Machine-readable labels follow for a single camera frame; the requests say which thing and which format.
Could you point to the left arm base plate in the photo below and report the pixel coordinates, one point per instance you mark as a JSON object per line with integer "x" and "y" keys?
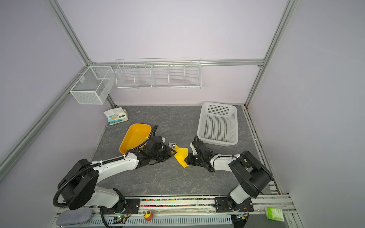
{"x": 129, "y": 206}

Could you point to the red emergency stop button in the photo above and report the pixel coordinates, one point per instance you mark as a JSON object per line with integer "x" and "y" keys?
{"x": 148, "y": 216}

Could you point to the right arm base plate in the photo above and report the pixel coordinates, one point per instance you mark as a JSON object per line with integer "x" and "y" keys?
{"x": 224, "y": 204}

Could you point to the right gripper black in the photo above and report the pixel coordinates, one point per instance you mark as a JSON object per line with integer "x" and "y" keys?
{"x": 189, "y": 161}

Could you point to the grey cloth pad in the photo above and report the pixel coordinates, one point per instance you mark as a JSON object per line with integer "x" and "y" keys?
{"x": 74, "y": 217}

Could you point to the white mesh wall box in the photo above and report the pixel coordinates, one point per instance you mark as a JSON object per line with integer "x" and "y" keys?
{"x": 94, "y": 85}

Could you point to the white wire shelf basket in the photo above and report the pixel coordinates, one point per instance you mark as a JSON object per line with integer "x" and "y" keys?
{"x": 163, "y": 73}

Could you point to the yellow paper napkin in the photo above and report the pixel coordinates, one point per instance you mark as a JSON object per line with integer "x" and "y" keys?
{"x": 181, "y": 155}

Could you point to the white perforated plastic basket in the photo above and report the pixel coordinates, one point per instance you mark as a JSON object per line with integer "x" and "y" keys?
{"x": 218, "y": 124}

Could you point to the orange plastic tray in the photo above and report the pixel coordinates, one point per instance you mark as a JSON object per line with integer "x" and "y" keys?
{"x": 136, "y": 135}

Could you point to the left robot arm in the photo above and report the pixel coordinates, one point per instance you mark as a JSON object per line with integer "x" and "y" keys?
{"x": 79, "y": 186}

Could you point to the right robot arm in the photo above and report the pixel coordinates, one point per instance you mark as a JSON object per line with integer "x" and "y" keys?
{"x": 251, "y": 174}

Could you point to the tissue pack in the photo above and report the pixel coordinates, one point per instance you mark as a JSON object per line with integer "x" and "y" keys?
{"x": 116, "y": 115}

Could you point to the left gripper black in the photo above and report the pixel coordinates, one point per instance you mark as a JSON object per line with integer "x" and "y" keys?
{"x": 168, "y": 154}

